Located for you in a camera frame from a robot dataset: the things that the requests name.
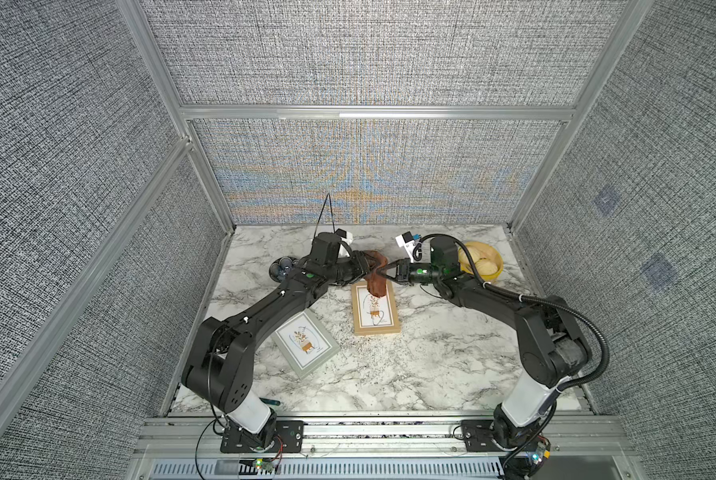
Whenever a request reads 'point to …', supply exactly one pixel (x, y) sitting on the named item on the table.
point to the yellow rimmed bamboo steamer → (479, 252)
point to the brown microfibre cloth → (376, 281)
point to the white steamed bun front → (486, 268)
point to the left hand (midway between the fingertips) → (383, 261)
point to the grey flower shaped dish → (280, 268)
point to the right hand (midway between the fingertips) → (377, 265)
